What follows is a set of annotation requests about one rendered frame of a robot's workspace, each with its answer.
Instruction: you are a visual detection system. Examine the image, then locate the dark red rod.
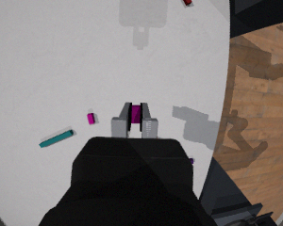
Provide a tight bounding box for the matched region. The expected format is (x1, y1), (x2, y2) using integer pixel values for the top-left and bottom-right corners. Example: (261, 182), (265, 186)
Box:
(183, 0), (192, 6)

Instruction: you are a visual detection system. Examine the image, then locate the turquoise rod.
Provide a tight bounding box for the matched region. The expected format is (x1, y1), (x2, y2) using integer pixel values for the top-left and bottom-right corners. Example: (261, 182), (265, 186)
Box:
(39, 129), (74, 148)

